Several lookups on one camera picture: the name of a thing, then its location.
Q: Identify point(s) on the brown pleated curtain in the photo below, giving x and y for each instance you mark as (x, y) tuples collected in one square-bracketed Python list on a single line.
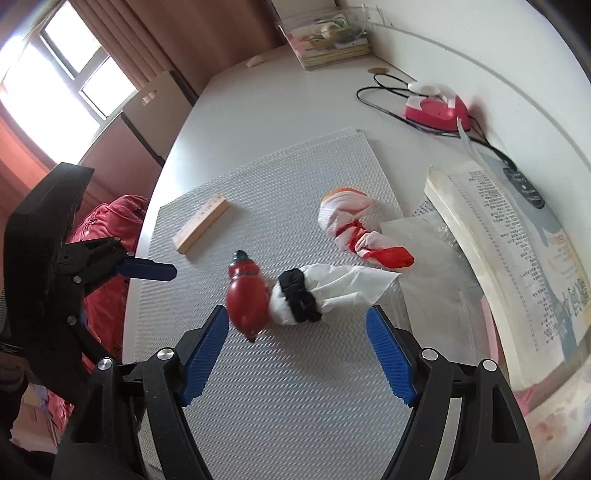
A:
[(184, 37)]

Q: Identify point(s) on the small crumpled tissue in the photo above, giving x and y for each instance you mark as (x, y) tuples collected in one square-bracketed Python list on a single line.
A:
[(255, 62)]

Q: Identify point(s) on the pink floral notebook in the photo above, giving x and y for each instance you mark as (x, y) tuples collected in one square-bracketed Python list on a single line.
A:
[(558, 429)]

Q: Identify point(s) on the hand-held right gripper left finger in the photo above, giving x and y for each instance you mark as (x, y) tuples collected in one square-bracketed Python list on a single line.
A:
[(203, 360)]

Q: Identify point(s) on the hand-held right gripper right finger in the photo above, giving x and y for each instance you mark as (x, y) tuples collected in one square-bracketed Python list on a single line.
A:
[(388, 355)]

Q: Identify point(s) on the black hair scrunchie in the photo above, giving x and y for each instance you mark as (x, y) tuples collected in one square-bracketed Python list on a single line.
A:
[(295, 288)]

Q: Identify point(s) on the white red plastic bag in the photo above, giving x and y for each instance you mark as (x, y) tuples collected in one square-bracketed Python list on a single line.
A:
[(351, 217)]

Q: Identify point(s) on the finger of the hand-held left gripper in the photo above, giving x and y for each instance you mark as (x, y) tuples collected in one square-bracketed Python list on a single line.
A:
[(147, 271)]

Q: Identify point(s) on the clear acrylic organizer box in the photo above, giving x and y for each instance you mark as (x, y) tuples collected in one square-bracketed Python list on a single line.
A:
[(318, 25)]

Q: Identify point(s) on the stack of flat books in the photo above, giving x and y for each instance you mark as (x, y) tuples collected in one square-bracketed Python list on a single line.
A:
[(332, 54)]

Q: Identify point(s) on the translucent ribbed desk mat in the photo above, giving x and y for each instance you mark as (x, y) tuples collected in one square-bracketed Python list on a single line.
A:
[(277, 392)]

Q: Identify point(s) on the tan rectangular box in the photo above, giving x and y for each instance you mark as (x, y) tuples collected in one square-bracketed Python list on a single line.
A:
[(201, 224)]

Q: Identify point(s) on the reddish curtain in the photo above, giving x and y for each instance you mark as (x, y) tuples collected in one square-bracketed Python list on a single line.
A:
[(27, 161)]

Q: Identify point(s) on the red plastic bottle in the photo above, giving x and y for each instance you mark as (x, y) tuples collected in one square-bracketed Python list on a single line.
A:
[(247, 300)]

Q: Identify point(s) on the pink floral bed blanket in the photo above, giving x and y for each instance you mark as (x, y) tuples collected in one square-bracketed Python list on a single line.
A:
[(115, 221)]

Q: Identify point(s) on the window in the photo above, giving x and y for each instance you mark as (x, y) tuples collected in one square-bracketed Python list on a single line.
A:
[(55, 69)]

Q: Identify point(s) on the clear plastic sheet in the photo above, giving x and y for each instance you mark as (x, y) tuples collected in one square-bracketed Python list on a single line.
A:
[(429, 277)]

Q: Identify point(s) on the grey blue flat pad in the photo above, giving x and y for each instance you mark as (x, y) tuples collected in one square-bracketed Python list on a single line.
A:
[(521, 189)]

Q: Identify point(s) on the pink mini iron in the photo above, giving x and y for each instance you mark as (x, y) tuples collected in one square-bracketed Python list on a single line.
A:
[(434, 110)]

